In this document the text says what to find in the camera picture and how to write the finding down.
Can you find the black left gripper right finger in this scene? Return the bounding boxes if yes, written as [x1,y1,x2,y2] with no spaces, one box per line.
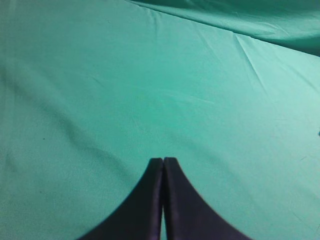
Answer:
[163,157,248,240]

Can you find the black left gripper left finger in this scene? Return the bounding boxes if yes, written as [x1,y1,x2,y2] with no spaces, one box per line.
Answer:
[80,158,163,240]

